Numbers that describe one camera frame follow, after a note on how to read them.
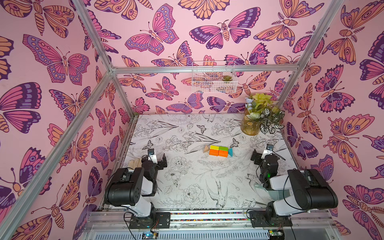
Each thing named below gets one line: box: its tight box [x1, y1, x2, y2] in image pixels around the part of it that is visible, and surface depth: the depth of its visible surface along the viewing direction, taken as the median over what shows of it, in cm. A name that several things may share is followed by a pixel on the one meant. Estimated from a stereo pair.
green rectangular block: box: [218, 146, 229, 152], surface depth 101 cm
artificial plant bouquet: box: [245, 93, 285, 135], surface depth 94 cm
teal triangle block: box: [228, 147, 234, 157], surface depth 99 cm
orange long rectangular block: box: [218, 150, 229, 158], surface depth 99 cm
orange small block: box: [209, 149, 219, 156], surface depth 100 cm
